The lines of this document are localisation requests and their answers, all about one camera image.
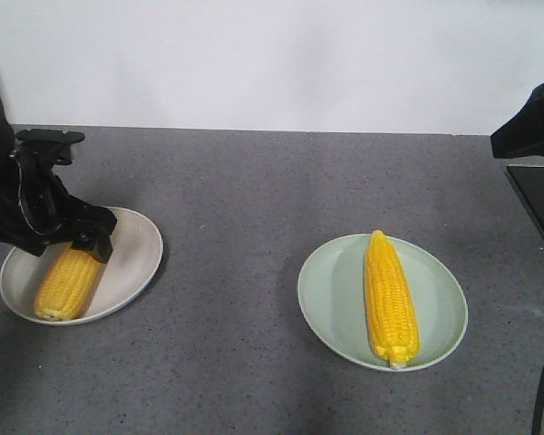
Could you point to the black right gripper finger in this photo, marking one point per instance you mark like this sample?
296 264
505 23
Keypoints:
523 135

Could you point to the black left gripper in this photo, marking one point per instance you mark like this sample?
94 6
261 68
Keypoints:
37 210

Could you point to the yellow corn cob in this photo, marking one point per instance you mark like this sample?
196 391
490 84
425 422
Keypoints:
390 314
67 286

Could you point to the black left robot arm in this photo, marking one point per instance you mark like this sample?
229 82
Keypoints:
36 209

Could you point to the beige round plate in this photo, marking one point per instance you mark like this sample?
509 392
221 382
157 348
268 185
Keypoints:
137 252

